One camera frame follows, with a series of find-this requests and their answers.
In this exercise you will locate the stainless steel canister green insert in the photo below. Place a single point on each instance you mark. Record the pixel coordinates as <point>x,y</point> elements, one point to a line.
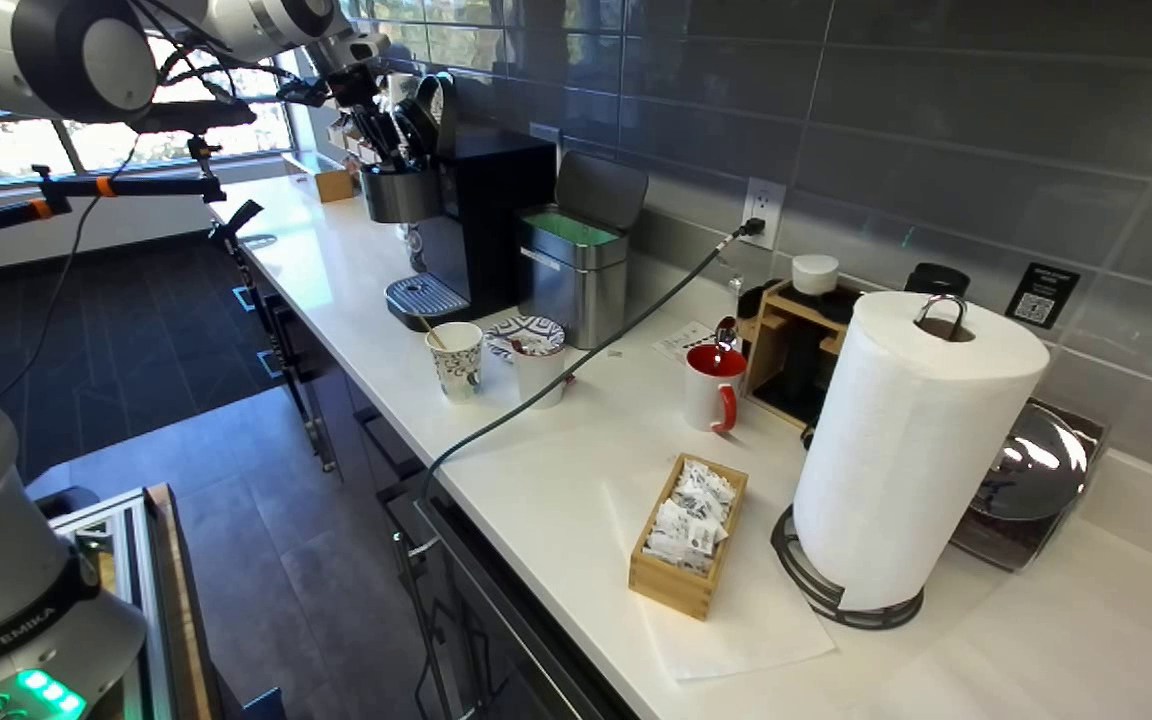
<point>583,287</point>

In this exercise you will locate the white sugar packets pile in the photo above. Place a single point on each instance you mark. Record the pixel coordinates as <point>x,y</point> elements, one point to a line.
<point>689,515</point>

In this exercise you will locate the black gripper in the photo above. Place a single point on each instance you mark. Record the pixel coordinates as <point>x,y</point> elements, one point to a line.
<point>355,89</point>

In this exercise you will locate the wooden packet box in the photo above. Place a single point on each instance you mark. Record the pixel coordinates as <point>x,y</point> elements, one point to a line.
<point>663,580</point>

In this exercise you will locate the black QR code sign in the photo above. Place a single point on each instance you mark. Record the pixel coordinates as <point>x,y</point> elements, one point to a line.
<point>1041,292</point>

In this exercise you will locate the black round device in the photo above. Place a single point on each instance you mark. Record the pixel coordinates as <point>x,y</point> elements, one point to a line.
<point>937,276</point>

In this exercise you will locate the small white plate with pods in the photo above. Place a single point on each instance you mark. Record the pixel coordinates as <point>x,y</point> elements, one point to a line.
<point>530,335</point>

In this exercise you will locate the small white cup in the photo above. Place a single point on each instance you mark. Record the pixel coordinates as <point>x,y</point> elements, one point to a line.
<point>813,273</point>

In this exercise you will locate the black coffee machine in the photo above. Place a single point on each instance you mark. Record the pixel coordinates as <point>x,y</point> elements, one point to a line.
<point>503,200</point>

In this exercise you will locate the black tripod with orange clamps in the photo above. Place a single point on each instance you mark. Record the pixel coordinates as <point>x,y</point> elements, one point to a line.
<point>19,208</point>

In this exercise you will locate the aluminium frame cart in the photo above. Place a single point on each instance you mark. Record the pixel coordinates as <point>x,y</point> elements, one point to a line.
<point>122,561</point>

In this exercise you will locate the white paper cup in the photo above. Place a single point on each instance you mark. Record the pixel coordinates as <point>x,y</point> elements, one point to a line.
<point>459,366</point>

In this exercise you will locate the wooden countertop organizer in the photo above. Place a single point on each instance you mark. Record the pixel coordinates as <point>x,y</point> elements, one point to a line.
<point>790,335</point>

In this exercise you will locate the thin stirrer stick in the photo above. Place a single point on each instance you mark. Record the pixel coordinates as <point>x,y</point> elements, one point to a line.
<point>431,326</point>

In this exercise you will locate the chrome dish on black tray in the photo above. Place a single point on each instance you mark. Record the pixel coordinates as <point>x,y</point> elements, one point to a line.
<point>1029,473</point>

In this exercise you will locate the dark base cabinet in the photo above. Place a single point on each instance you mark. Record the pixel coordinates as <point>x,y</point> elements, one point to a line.
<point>496,643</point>

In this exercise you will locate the red and white mug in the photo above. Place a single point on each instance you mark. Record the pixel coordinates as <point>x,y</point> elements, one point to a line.
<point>716,361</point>

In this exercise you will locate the white wall outlet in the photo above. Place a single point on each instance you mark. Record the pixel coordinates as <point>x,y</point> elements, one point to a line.
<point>764,199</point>

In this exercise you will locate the white paper towel roll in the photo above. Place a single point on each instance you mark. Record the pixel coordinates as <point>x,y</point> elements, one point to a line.
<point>911,453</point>

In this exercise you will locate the black camera bar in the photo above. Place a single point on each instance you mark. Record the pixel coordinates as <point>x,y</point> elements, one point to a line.
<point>201,118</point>

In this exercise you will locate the black metal towel holder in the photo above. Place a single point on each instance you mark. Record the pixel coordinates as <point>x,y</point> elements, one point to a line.
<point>859,618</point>

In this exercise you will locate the utensil holder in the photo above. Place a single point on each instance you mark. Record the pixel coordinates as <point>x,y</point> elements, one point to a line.
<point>423,100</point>

